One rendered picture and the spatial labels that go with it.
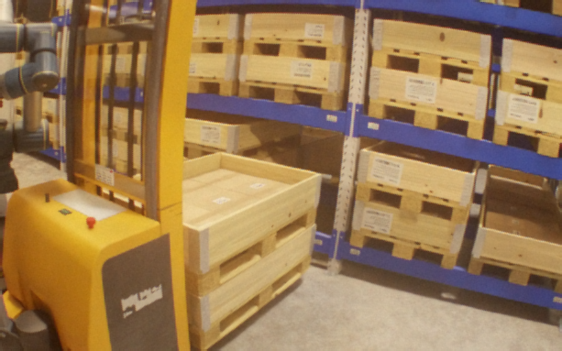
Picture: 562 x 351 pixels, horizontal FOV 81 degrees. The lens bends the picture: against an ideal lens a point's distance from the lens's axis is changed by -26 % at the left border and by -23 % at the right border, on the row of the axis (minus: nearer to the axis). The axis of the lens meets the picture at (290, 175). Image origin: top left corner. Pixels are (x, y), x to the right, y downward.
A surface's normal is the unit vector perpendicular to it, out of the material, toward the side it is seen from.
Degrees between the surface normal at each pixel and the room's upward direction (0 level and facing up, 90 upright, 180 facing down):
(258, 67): 90
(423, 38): 90
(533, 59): 90
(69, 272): 74
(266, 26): 90
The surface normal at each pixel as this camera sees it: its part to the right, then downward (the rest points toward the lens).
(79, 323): -0.43, -0.08
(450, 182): -0.48, 0.19
